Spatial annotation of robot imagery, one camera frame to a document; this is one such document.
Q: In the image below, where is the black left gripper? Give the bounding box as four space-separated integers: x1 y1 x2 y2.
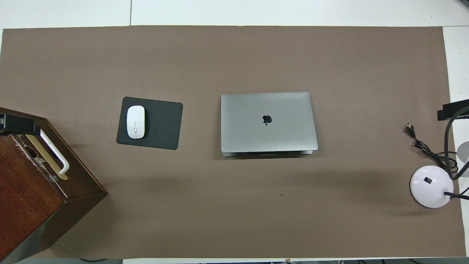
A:
0 114 41 135

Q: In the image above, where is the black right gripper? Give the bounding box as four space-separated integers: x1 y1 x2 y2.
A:
438 98 469 121

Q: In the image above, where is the silver laptop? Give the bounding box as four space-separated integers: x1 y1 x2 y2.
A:
221 92 318 157

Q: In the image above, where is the white desk lamp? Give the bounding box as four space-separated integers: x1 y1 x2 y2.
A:
410 141 469 209

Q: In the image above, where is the brown wooden box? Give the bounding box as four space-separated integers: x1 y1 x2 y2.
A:
0 107 108 264

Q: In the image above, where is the white computer mouse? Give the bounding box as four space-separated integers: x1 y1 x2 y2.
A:
127 106 145 139

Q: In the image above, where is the black mouse pad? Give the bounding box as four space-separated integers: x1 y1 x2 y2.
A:
117 96 183 150

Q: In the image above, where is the brown table mat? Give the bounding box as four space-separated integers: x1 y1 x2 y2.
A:
0 26 466 259

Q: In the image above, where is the gold handle plate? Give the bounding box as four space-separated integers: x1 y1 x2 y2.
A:
25 134 69 181

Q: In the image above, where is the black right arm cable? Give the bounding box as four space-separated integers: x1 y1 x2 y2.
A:
443 106 469 181

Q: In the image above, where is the white box handle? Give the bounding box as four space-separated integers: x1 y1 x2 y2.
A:
40 129 70 175

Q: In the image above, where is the black lamp power cable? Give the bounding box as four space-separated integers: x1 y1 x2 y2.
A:
406 124 469 195

